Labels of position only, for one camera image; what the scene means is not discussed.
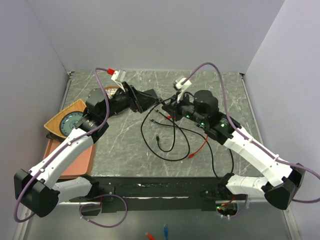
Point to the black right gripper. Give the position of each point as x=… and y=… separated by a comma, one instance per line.
x=173, y=107

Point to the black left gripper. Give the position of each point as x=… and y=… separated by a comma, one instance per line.
x=134, y=104

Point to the black network switch box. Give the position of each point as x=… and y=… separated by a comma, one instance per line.
x=147, y=99

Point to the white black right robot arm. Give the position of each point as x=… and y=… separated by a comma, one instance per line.
x=280, y=180

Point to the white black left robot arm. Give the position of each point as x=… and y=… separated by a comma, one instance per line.
x=37, y=189

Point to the blue plug on floor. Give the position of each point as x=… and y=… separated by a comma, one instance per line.
x=165, y=232

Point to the red plug on floor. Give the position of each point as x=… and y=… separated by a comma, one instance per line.
x=150, y=236

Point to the floral bowl with brown rim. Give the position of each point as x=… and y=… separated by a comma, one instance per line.
x=111, y=90

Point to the blue patterned plate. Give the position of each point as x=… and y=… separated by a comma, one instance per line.
x=69, y=121

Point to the terracotta rectangular tray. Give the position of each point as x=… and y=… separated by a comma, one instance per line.
x=82, y=165

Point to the woven bamboo fan tray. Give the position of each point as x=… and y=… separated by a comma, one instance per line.
x=53, y=124

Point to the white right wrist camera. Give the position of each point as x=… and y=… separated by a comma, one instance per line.
x=181, y=85

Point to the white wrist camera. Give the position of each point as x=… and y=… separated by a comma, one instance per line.
x=118, y=77
x=181, y=85

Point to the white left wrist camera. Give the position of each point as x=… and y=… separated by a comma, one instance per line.
x=118, y=77

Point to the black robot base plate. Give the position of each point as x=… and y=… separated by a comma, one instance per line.
x=158, y=193

